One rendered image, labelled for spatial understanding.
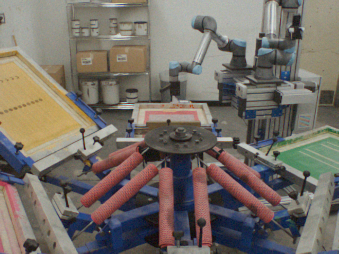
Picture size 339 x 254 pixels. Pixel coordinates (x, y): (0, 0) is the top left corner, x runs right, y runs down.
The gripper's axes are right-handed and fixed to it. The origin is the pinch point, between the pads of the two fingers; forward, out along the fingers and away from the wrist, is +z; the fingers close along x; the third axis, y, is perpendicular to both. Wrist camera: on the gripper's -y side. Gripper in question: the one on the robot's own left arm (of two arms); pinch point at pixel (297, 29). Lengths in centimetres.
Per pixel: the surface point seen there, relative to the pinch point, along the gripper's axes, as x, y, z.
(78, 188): 118, 61, 70
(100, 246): 89, 63, 113
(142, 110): 113, 55, -42
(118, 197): 77, 40, 112
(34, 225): 214, 140, -3
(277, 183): 17, 74, 45
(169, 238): 56, 48, 125
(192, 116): 74, 61, -38
